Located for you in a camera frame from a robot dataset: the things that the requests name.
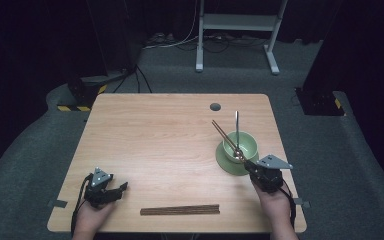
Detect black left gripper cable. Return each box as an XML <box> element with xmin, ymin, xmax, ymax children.
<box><xmin>70</xmin><ymin>173</ymin><xmax>94</xmax><ymax>234</ymax></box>

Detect tangled black floor cables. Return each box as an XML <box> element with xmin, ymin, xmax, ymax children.
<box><xmin>202</xmin><ymin>32</ymin><xmax>268</xmax><ymax>54</ymax></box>

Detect brown wooden chopstick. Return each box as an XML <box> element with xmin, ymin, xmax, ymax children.
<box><xmin>212</xmin><ymin>119</ymin><xmax>248</xmax><ymax>163</ymax></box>
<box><xmin>140</xmin><ymin>207</ymin><xmax>221</xmax><ymax>216</ymax></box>
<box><xmin>211</xmin><ymin>120</ymin><xmax>247</xmax><ymax>164</ymax></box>
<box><xmin>140</xmin><ymin>204</ymin><xmax>220</xmax><ymax>214</ymax></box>

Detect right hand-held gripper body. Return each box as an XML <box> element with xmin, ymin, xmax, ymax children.
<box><xmin>251</xmin><ymin>153</ymin><xmax>294</xmax><ymax>194</ymax></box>

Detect white floor cable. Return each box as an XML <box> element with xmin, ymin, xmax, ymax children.
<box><xmin>142</xmin><ymin>0</ymin><xmax>203</xmax><ymax>51</ymax></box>

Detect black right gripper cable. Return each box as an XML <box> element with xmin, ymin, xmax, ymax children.
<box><xmin>279</xmin><ymin>185</ymin><xmax>297</xmax><ymax>230</ymax></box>

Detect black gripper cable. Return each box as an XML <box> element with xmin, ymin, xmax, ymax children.
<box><xmin>279</xmin><ymin>185</ymin><xmax>297</xmax><ymax>230</ymax></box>
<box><xmin>70</xmin><ymin>173</ymin><xmax>94</xmax><ymax>234</ymax></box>

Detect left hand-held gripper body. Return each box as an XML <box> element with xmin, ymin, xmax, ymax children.
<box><xmin>84</xmin><ymin>167</ymin><xmax>116</xmax><ymax>209</ymax></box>

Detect person's left hand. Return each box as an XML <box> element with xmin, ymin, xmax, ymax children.
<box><xmin>74</xmin><ymin>200</ymin><xmax>116</xmax><ymax>232</ymax></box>

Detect black base with striped tape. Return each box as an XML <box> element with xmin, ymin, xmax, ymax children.
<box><xmin>56</xmin><ymin>74</ymin><xmax>109</xmax><ymax>113</ymax></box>

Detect green ceramic bowl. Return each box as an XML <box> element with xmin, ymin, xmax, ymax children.
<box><xmin>222</xmin><ymin>130</ymin><xmax>259</xmax><ymax>164</ymax></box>

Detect white metal stand frame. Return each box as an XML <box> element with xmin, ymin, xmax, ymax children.
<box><xmin>195</xmin><ymin>0</ymin><xmax>290</xmax><ymax>76</ymax></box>

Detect metal spoon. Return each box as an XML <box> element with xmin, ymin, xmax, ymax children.
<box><xmin>232</xmin><ymin>110</ymin><xmax>245</xmax><ymax>160</ymax></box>

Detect black stand base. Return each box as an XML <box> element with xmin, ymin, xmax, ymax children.
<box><xmin>294</xmin><ymin>86</ymin><xmax>347</xmax><ymax>117</ymax></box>

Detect grey tape piece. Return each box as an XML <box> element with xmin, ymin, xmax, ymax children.
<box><xmin>47</xmin><ymin>198</ymin><xmax>69</xmax><ymax>209</ymax></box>
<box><xmin>293</xmin><ymin>197</ymin><xmax>311</xmax><ymax>210</ymax></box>

